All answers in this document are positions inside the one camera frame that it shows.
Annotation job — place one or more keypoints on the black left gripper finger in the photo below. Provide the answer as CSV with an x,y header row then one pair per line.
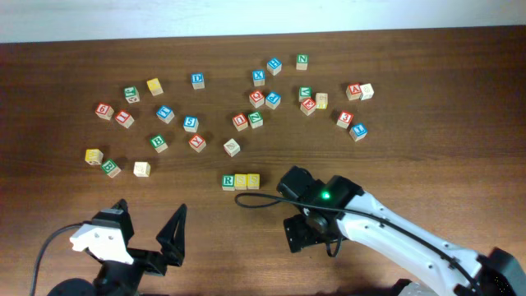
x,y
172,237
120,207

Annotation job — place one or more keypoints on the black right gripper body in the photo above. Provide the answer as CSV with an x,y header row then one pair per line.
x,y
306,226

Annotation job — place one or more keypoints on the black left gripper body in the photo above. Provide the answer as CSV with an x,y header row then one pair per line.
x,y
147,256

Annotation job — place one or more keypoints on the green R block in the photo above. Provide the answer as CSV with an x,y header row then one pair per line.
x,y
228,182

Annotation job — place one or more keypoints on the yellow S block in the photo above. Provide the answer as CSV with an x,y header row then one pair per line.
x,y
240,181

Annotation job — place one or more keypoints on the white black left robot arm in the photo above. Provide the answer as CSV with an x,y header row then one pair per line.
x,y
114,278

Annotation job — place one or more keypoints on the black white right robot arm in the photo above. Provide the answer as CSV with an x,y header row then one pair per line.
x,y
339,210

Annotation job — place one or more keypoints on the green E block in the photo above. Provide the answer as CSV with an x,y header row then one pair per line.
x,y
110,168

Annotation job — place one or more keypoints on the plain picture block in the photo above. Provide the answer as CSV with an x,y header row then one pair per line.
x,y
142,169

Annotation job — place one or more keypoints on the yellow W block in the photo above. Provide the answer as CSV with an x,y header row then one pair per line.
x,y
94,156

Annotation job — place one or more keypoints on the green B block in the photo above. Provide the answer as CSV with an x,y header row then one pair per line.
x,y
158,143

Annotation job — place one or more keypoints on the red I block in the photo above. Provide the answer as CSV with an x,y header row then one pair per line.
x,y
124,119

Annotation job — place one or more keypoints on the red 6 block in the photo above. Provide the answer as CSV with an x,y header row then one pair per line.
x,y
104,111

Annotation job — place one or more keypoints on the red Y block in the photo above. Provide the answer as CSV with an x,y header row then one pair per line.
x,y
197,143

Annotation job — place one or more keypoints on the blue T block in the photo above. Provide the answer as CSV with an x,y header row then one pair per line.
x,y
165,114

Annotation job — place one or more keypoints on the blue 5 block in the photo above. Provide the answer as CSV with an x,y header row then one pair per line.
x,y
190,124

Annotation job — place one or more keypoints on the blue J block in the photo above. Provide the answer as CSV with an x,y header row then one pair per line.
x,y
358,132

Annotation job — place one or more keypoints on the plain leaf block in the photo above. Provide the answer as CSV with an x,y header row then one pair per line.
x,y
232,147

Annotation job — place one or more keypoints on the green block with picture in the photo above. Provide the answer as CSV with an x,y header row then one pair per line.
x,y
131,94

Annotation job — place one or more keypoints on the red 3 block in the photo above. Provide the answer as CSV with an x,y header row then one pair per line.
x,y
344,119

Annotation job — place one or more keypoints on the red E block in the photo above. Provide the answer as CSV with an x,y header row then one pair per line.
x,y
308,106

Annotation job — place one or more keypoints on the green Z block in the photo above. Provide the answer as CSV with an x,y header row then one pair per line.
x,y
255,119

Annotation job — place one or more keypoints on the yellow top block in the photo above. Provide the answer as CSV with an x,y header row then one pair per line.
x,y
155,87

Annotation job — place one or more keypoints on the red U block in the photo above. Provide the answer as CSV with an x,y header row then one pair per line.
x,y
240,122

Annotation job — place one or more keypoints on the plain block yellow side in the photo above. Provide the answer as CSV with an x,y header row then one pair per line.
x,y
321,100

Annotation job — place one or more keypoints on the blue P block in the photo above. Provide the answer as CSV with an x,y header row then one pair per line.
x,y
272,100

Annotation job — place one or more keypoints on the green V block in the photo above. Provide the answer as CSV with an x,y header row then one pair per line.
x,y
304,92

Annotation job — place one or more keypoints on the red Q block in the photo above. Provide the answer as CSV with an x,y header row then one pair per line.
x,y
256,98

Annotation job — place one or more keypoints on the red A block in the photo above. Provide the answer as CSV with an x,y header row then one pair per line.
x,y
353,91

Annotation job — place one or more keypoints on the blue D block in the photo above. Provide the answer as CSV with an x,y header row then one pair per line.
x,y
197,81

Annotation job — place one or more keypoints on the plain block green side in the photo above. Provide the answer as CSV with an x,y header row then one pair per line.
x,y
367,91

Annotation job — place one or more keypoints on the blue X block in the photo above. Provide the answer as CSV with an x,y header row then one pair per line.
x,y
258,77

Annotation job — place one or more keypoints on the blue H block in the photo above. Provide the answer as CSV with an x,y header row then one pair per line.
x,y
274,66

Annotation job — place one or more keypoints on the green N block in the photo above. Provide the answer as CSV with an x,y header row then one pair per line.
x,y
302,62

